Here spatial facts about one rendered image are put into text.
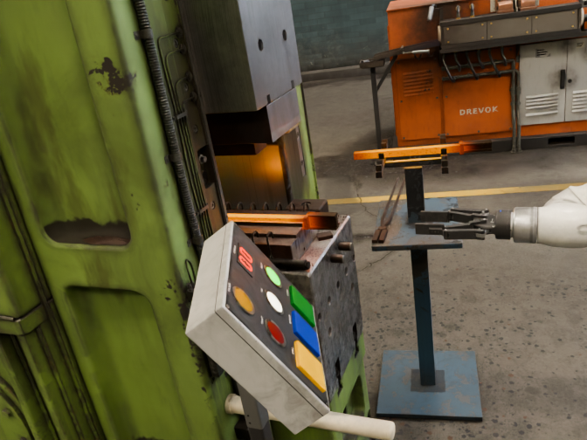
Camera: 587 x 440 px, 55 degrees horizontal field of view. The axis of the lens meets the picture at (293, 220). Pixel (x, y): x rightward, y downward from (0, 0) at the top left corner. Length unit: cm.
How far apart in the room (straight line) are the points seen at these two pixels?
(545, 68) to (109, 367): 414
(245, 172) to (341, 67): 725
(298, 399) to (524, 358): 179
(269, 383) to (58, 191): 80
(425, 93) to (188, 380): 385
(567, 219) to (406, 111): 365
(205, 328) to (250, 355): 9
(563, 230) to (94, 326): 124
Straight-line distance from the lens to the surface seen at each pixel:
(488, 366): 263
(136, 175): 127
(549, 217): 146
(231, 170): 194
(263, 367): 96
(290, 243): 155
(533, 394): 251
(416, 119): 503
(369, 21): 897
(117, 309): 160
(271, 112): 143
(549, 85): 508
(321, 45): 910
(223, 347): 93
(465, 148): 201
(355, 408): 219
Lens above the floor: 165
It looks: 24 degrees down
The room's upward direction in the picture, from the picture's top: 9 degrees counter-clockwise
